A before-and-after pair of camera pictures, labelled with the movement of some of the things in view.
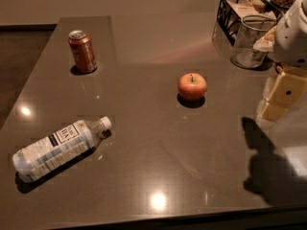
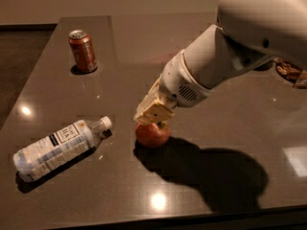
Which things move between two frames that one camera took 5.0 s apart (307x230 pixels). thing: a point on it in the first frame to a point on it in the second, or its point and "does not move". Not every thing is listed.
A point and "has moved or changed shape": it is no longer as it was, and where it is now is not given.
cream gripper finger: [288, 90] to [153, 113]
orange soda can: [82, 46] does not move
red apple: [192, 86] has moved or changed shape
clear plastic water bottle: [61, 145] does not move
